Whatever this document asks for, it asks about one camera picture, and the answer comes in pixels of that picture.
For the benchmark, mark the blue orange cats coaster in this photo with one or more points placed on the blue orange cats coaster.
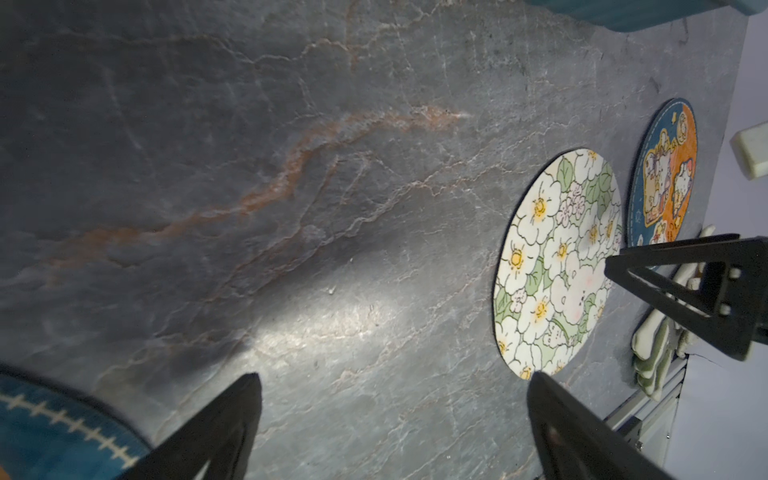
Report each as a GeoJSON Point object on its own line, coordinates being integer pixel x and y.
{"type": "Point", "coordinates": [663, 178]}

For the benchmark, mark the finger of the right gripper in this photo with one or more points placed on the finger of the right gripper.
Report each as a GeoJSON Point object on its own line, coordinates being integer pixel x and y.
{"type": "Point", "coordinates": [728, 310]}

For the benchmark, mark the teal plastic storage box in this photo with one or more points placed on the teal plastic storage box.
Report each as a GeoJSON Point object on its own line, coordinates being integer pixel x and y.
{"type": "Point", "coordinates": [626, 16]}

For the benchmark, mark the white green floral coaster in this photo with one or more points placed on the white green floral coaster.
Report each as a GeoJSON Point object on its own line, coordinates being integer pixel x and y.
{"type": "Point", "coordinates": [550, 289]}

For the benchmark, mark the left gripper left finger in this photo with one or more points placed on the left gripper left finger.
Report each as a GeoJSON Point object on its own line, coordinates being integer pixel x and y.
{"type": "Point", "coordinates": [216, 442]}

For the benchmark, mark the white green work glove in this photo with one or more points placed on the white green work glove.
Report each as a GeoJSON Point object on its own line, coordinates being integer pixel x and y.
{"type": "Point", "coordinates": [655, 344]}

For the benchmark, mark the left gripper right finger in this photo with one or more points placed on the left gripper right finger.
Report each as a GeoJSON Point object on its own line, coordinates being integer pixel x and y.
{"type": "Point", "coordinates": [572, 443]}

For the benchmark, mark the blue orange animals coaster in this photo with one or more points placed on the blue orange animals coaster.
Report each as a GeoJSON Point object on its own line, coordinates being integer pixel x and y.
{"type": "Point", "coordinates": [49, 432]}

